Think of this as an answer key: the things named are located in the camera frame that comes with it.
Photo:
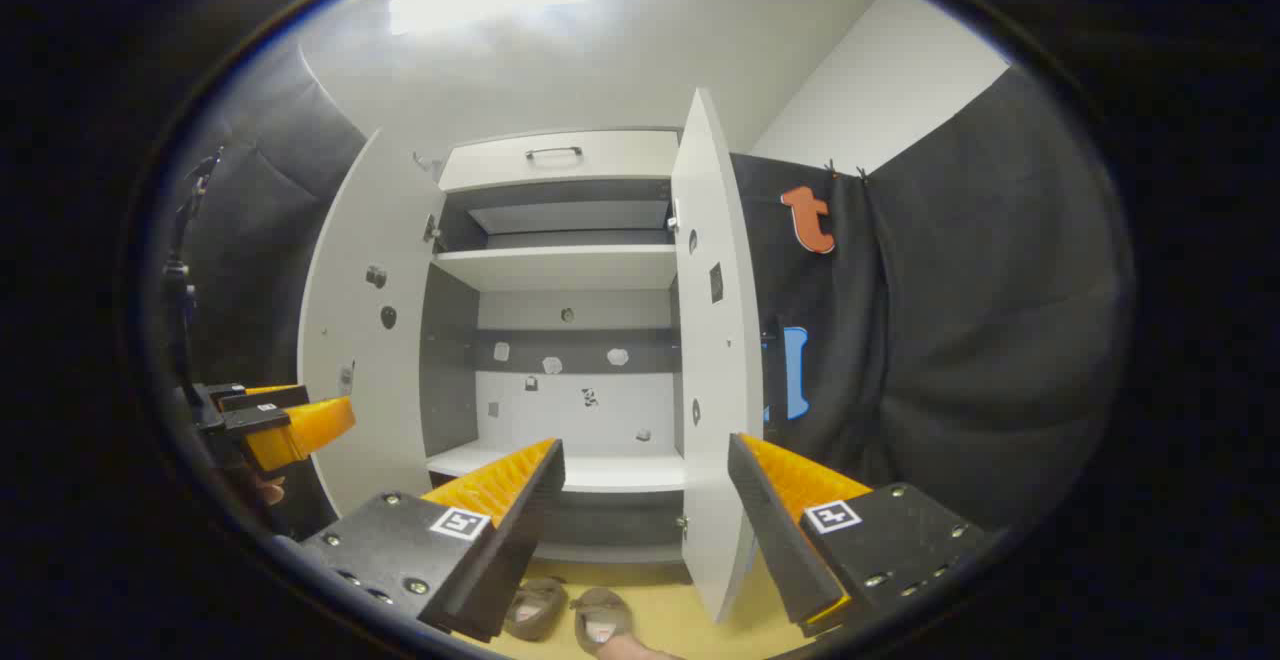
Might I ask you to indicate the white shoe cabinet door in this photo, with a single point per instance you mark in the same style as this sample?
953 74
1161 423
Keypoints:
390 420
715 390

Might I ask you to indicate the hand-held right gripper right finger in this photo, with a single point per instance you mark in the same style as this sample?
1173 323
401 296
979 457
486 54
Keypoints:
775 540

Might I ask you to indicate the black tripod stand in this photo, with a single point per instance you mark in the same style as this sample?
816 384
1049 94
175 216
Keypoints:
180 290

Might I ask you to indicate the black backdrop cloth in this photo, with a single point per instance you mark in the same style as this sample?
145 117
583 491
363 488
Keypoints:
950 340

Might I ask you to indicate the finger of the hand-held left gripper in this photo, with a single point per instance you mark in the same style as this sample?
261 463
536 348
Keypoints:
255 420
265 400

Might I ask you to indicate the white shoe cabinet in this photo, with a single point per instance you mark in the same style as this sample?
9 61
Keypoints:
600 420

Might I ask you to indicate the brown fuzzy shoe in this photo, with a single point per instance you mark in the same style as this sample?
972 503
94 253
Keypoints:
600 615
535 608

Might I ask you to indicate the white cabinet drawer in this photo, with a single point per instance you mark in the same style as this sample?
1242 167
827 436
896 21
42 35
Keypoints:
480 170

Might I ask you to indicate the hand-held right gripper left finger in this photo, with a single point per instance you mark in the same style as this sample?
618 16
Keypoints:
520 540

